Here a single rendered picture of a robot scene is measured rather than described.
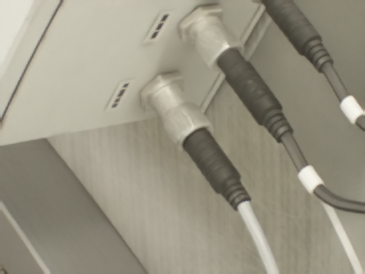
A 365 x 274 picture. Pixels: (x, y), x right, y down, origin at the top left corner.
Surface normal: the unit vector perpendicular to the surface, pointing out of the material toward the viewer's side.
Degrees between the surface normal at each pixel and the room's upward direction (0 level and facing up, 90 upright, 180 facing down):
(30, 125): 133
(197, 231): 90
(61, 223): 40
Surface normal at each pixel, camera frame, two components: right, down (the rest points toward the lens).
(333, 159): -0.76, 0.14
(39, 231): 0.38, -0.70
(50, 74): 0.51, 0.73
